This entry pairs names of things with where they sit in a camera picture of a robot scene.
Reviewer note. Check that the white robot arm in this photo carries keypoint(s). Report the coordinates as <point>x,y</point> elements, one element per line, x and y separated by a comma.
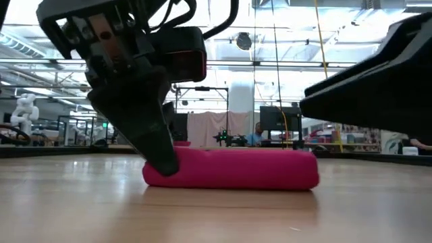
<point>25,111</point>

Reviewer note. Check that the person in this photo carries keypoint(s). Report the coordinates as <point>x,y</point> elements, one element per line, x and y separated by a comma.
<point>254,138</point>

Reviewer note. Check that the white container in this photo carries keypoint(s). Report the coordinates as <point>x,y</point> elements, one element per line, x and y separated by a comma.
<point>410,151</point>

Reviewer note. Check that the pink curtain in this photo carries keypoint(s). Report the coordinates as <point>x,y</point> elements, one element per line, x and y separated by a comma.
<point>209,128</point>

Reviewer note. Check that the person's forearm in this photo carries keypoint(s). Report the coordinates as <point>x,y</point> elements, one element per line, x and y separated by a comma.
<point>422,144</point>

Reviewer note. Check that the wide black monitor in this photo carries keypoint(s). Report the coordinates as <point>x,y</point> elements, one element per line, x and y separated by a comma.
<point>276,118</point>

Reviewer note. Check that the leaf patterned cloth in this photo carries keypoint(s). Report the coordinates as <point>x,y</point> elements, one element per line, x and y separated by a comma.
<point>393,143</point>

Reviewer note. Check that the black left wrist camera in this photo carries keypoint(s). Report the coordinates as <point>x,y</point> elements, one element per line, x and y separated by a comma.
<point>182,54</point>

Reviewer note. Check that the shelf with colourful boxes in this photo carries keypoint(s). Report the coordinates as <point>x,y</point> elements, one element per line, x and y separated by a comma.
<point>322,138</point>

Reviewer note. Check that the small black robot arm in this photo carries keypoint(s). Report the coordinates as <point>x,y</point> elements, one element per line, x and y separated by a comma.
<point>233,140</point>

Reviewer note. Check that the long ceiling light strip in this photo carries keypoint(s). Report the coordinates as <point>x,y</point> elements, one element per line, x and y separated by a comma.
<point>253,62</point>

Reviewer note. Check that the white pillar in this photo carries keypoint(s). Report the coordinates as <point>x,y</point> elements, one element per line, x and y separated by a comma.
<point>241,98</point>

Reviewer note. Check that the red cloth towel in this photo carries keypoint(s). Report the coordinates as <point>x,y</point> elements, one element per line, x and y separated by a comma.
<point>236,168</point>

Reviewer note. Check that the small black monitor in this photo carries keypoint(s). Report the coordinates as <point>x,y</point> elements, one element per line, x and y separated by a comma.
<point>181,126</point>

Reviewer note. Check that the black frame stand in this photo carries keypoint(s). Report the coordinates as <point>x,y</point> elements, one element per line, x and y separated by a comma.
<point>202,88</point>

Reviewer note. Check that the floral patterned cloth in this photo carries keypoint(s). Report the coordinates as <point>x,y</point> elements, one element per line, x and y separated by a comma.
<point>361,140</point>

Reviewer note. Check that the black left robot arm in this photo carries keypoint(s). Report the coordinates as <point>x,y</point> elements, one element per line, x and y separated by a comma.
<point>2,8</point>

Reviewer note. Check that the black framed glass enclosure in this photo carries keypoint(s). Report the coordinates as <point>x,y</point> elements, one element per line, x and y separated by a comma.
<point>81,133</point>

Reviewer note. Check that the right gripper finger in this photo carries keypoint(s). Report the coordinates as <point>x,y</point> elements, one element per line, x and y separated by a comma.
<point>405,37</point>
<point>371,101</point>

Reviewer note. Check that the red bin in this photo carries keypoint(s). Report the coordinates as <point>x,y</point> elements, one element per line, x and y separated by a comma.
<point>182,143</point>

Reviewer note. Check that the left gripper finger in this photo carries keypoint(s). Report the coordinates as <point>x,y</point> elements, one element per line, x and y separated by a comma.
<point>170,114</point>
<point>138,111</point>

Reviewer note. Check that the green exit sign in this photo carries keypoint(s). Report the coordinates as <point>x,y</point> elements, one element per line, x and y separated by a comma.
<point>105,125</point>

